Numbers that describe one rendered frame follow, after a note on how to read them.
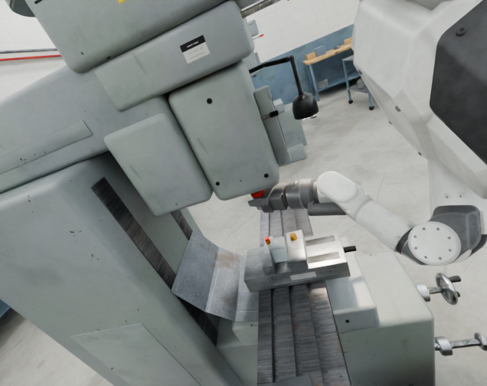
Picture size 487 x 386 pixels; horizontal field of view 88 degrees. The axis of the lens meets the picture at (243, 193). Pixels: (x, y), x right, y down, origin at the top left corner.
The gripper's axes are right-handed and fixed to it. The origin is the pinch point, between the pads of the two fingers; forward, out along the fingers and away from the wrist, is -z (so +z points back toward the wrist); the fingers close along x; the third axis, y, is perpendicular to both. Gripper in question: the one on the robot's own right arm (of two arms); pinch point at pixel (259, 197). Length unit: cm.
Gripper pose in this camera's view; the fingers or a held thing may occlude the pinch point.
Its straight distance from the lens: 81.0
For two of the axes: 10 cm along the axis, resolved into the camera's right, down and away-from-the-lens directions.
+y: 3.7, 8.1, 4.5
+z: 8.3, -0.8, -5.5
